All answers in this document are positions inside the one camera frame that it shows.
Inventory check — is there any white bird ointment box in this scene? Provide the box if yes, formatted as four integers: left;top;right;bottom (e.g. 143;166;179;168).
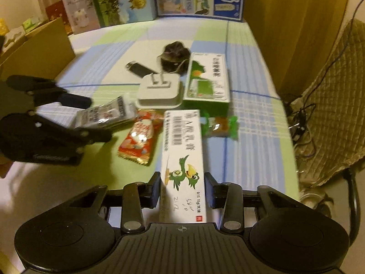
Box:
160;110;207;223

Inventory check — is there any silver black snack packet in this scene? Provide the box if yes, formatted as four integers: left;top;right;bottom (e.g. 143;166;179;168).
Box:
74;94;137;129

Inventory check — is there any brown cardboard box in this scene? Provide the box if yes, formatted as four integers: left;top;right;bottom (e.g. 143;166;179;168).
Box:
1;18;76;80

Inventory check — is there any red snack packet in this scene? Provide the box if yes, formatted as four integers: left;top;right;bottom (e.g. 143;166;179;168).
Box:
117;109;164;165

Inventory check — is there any green wrapped candy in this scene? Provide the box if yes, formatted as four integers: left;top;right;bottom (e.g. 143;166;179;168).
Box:
201;112;239;140

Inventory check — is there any red gift box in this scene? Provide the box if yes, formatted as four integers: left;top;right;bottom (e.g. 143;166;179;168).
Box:
45;0;73;35

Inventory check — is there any white appliance box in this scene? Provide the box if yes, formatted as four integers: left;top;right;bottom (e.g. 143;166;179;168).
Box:
62;0;100;34

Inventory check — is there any checkered bed sheet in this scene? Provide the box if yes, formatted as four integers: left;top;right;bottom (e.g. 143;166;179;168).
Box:
0;16;300;226

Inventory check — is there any black usb stick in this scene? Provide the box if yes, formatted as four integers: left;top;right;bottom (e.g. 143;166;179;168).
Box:
126;61;157;78

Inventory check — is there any white power adapter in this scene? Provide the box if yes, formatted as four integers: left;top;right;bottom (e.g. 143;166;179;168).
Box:
136;73;183;110

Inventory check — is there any green white medicine box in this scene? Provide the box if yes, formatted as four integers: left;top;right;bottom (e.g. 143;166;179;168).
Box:
183;53;231;117

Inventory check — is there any quilted olive chair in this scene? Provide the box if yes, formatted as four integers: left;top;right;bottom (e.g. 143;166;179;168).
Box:
295;18;364;242

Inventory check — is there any dark velvet scrunchie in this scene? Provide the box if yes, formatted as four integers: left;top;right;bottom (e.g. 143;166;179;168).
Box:
158;41;191;75

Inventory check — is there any yellow-brown curtain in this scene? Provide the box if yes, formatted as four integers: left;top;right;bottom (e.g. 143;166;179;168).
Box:
243;0;348;100

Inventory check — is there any black charger cable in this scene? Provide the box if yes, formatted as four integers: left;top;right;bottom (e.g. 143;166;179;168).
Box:
286;0;365;160

